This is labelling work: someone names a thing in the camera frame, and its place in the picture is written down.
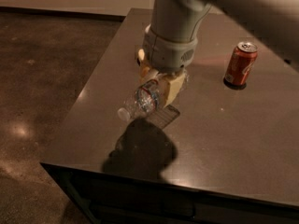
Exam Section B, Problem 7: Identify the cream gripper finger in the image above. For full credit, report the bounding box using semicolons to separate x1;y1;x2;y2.
139;64;159;84
158;69;188;108

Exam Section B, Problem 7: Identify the clear plastic water bottle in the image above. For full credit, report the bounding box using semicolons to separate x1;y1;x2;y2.
118;79;161;121

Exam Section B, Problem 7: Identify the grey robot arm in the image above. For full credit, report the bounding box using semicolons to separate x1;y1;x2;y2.
138;0;299;83

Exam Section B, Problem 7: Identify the yellow sponge block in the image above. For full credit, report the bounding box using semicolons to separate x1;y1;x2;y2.
137;49;145;63

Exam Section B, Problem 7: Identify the red soda can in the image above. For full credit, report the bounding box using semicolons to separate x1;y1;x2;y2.
223;42;258;90

